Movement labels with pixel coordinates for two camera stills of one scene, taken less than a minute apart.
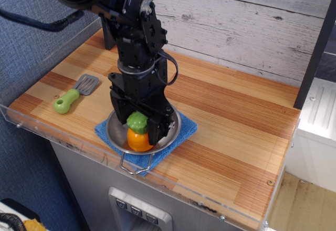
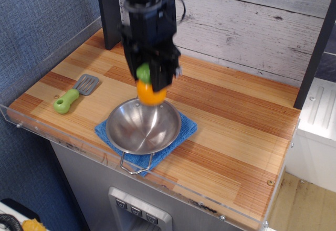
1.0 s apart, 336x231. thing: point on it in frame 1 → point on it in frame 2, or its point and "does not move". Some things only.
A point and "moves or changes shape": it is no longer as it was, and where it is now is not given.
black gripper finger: [123, 106] → [136, 54]
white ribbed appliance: [312, 156] does not move
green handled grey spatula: [84, 85] does not move
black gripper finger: [157, 130] → [163, 71]
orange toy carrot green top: [137, 136] moves or changes shape
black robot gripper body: [144, 81] → [150, 38]
